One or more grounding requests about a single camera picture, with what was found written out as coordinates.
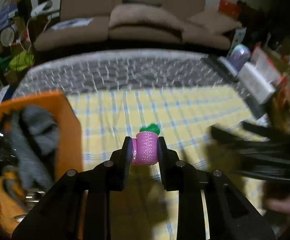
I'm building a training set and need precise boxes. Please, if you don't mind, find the green bag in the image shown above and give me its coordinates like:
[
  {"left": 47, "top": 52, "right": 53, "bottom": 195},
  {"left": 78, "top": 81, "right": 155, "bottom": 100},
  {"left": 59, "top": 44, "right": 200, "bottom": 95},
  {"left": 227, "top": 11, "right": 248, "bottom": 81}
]
[{"left": 9, "top": 50, "right": 35, "bottom": 72}]

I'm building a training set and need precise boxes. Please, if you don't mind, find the pink thread spool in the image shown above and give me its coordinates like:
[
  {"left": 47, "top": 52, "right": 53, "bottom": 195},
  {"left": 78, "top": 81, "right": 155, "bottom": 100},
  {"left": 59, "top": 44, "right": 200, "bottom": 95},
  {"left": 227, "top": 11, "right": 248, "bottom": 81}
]
[{"left": 132, "top": 131, "right": 158, "bottom": 166}]

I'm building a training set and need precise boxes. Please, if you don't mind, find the brown sofa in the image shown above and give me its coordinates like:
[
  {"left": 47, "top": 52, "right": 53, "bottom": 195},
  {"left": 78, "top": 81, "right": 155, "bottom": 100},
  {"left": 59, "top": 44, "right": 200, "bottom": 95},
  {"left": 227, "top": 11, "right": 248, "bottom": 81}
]
[{"left": 34, "top": 0, "right": 242, "bottom": 51}]

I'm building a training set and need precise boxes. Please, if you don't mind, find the grey pebble pattern tablecloth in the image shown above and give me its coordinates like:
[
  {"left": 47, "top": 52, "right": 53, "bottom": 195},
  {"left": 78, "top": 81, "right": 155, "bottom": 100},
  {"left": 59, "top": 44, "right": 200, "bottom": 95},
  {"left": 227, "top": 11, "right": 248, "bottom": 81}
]
[{"left": 13, "top": 49, "right": 265, "bottom": 119}]

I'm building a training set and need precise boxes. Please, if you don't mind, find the grey cloth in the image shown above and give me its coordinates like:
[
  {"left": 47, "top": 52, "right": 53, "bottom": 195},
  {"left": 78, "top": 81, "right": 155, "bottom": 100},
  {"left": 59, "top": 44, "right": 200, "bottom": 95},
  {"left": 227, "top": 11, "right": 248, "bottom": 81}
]
[{"left": 10, "top": 105, "right": 60, "bottom": 191}]

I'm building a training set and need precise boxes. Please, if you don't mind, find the yellow checkered cloth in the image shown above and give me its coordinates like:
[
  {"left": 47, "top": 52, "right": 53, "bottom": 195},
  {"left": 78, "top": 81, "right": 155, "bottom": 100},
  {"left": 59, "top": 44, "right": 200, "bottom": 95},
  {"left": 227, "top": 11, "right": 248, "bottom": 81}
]
[{"left": 66, "top": 84, "right": 268, "bottom": 240}]

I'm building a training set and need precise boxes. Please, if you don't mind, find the red box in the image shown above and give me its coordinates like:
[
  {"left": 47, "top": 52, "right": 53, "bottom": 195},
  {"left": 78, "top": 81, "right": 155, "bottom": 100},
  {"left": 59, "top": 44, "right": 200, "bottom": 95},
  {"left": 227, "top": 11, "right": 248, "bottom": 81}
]
[{"left": 218, "top": 0, "right": 241, "bottom": 20}]

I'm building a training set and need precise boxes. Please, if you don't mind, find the green thread spool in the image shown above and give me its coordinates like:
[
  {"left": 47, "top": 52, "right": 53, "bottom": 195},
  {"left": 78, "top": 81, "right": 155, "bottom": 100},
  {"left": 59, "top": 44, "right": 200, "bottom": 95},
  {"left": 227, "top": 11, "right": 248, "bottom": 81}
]
[{"left": 139, "top": 123, "right": 161, "bottom": 135}]

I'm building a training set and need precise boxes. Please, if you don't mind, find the black remote control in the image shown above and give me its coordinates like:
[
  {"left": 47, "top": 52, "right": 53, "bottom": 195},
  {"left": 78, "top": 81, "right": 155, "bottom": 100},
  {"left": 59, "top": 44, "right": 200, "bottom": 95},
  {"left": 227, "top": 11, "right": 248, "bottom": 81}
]
[{"left": 202, "top": 56, "right": 238, "bottom": 83}]

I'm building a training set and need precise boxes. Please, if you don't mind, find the white tissue box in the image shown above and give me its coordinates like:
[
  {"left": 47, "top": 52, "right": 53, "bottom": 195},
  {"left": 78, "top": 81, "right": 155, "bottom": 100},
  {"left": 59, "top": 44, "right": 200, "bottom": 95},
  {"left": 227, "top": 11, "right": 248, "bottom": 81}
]
[{"left": 237, "top": 62, "right": 275, "bottom": 105}]

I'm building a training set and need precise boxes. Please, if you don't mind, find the person right hand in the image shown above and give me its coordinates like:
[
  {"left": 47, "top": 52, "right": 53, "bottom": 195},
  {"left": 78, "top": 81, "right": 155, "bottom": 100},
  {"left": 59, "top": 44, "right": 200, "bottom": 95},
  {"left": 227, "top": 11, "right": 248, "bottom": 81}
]
[{"left": 263, "top": 195, "right": 290, "bottom": 215}]

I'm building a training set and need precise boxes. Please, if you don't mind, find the orange storage box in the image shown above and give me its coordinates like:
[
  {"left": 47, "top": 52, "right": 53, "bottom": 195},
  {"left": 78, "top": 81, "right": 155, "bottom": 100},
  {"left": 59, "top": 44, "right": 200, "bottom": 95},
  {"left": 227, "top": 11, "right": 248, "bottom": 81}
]
[{"left": 0, "top": 89, "right": 84, "bottom": 240}]

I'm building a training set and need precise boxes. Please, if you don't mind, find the orange printed sock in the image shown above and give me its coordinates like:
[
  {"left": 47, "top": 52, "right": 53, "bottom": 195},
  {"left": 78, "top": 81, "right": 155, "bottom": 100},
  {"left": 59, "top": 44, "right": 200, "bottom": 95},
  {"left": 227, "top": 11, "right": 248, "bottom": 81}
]
[{"left": 0, "top": 171, "right": 28, "bottom": 237}]

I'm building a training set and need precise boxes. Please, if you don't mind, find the purple container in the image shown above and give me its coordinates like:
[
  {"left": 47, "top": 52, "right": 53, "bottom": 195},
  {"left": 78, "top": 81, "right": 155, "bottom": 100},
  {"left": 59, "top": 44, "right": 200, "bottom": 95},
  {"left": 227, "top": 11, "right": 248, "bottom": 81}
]
[{"left": 227, "top": 44, "right": 251, "bottom": 72}]

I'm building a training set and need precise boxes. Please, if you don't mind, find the white paper on sofa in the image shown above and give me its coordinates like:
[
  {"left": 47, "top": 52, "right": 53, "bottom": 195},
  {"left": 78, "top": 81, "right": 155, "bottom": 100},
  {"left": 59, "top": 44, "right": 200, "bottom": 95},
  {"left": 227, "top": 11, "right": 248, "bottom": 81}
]
[{"left": 51, "top": 18, "right": 93, "bottom": 31}]

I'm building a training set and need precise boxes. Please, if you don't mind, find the brown sofa cushion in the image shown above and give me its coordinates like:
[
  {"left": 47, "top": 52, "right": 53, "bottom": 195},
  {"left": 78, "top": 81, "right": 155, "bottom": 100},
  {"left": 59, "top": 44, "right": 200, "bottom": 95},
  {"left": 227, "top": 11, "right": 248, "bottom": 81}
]
[{"left": 108, "top": 4, "right": 184, "bottom": 31}]

